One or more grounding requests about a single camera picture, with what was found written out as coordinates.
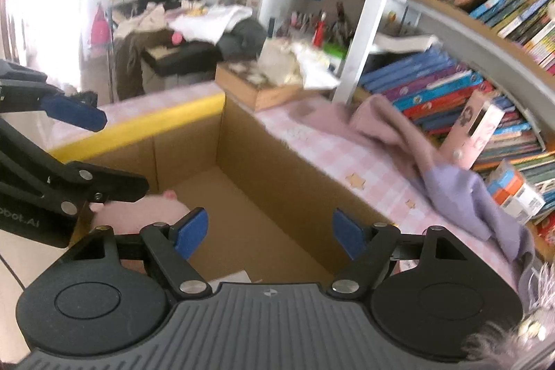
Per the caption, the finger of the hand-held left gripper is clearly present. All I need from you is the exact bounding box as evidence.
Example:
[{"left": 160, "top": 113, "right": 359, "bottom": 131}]
[
  {"left": 0, "top": 60, "right": 108, "bottom": 132},
  {"left": 0, "top": 116, "right": 149, "bottom": 215}
]

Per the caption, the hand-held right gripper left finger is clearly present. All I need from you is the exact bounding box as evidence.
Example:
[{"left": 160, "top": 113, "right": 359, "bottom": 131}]
[{"left": 65, "top": 207, "right": 213, "bottom": 301}]

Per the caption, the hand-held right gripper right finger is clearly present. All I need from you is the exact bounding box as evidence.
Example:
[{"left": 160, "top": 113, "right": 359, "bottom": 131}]
[{"left": 325, "top": 209, "right": 482, "bottom": 301}]

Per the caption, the pink plush toy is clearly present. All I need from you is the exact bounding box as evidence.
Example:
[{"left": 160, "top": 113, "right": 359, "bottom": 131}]
[{"left": 89, "top": 190, "right": 191, "bottom": 235}]

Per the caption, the yellow cardboard box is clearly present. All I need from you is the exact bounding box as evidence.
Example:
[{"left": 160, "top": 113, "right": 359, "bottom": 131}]
[{"left": 50, "top": 95, "right": 400, "bottom": 288}]

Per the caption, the olive jacket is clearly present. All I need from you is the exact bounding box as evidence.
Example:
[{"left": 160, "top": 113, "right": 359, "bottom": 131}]
[{"left": 113, "top": 29, "right": 174, "bottom": 101}]

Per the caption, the pink hanging bag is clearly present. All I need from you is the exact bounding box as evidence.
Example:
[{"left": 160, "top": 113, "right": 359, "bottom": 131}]
[{"left": 89, "top": 3, "right": 112, "bottom": 50}]

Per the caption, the pink and purple scarf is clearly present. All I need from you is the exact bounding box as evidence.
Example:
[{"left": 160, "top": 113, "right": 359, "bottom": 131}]
[{"left": 349, "top": 95, "right": 555, "bottom": 310}]

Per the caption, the black case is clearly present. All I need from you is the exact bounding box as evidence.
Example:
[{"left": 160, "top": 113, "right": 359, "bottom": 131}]
[{"left": 143, "top": 41, "right": 223, "bottom": 78}]

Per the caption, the wooden tray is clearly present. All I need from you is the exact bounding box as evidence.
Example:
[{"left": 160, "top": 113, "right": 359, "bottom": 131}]
[{"left": 215, "top": 61, "right": 334, "bottom": 112}]

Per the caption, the white cloth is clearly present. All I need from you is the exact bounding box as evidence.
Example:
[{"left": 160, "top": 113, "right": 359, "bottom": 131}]
[{"left": 169, "top": 5, "right": 253, "bottom": 44}]

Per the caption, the pink carton box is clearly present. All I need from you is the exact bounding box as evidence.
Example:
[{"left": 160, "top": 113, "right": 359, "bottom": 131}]
[{"left": 442, "top": 90, "right": 506, "bottom": 170}]

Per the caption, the row of colourful books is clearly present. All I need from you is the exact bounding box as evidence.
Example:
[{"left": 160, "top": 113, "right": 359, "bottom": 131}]
[{"left": 359, "top": 48, "right": 555, "bottom": 191}]

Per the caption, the orange and white box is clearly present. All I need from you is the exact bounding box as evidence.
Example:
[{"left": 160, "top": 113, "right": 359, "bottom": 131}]
[{"left": 486, "top": 162, "right": 546, "bottom": 224}]

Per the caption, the tissue pack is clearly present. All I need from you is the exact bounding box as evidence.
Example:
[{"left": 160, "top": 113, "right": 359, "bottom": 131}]
[{"left": 258, "top": 40, "right": 342, "bottom": 90}]

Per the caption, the dark grey cloth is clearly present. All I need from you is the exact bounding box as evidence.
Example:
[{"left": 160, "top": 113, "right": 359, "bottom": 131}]
[{"left": 216, "top": 19, "right": 268, "bottom": 61}]

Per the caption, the red glue bottle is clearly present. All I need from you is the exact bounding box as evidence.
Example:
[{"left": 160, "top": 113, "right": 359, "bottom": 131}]
[{"left": 314, "top": 12, "right": 327, "bottom": 48}]

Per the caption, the cluster of pens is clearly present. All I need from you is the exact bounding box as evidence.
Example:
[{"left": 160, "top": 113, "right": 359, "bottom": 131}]
[{"left": 277, "top": 1, "right": 354, "bottom": 48}]

